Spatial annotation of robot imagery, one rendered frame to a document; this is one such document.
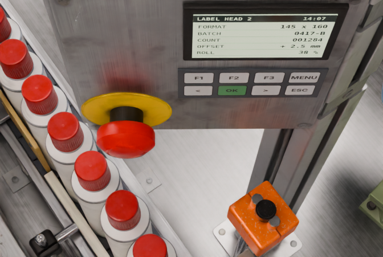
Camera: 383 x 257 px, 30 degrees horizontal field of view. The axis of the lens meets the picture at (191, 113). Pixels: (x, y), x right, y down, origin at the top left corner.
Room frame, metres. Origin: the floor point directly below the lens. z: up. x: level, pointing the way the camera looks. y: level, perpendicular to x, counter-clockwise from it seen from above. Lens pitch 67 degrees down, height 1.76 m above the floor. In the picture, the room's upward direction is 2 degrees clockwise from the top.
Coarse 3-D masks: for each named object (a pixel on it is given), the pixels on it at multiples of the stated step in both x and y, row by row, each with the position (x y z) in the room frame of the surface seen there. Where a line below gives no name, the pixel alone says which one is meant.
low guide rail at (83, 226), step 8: (48, 176) 0.27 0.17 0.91; (56, 184) 0.26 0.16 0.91; (56, 192) 0.25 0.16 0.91; (64, 192) 0.25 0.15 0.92; (64, 200) 0.24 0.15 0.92; (72, 208) 0.23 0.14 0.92; (72, 216) 0.22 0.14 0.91; (80, 216) 0.22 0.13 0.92; (80, 224) 0.21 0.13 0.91; (88, 232) 0.20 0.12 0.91; (88, 240) 0.19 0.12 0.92; (96, 240) 0.19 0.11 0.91; (96, 248) 0.18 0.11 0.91; (104, 248) 0.18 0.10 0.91; (104, 256) 0.17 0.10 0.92
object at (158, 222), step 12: (96, 132) 0.31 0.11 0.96; (96, 144) 0.30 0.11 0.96; (108, 156) 0.28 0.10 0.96; (120, 168) 0.27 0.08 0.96; (132, 180) 0.26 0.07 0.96; (132, 192) 0.24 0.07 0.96; (156, 216) 0.21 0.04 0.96; (156, 228) 0.20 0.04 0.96; (168, 228) 0.20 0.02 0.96; (180, 252) 0.17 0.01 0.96
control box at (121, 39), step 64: (64, 0) 0.18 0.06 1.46; (128, 0) 0.19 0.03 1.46; (192, 0) 0.19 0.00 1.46; (256, 0) 0.19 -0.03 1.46; (320, 0) 0.19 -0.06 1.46; (64, 64) 0.19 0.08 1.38; (128, 64) 0.19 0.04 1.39; (192, 64) 0.19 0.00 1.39; (256, 64) 0.19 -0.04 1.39; (320, 64) 0.19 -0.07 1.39; (192, 128) 0.19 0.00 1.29; (256, 128) 0.19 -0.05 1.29
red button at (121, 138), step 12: (120, 108) 0.18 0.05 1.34; (132, 108) 0.18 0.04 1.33; (120, 120) 0.18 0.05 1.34; (132, 120) 0.18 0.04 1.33; (108, 132) 0.16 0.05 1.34; (120, 132) 0.16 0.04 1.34; (132, 132) 0.16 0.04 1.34; (144, 132) 0.17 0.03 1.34; (108, 144) 0.16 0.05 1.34; (120, 144) 0.16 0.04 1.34; (132, 144) 0.16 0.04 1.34; (144, 144) 0.16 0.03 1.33; (120, 156) 0.16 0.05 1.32; (132, 156) 0.16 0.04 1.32
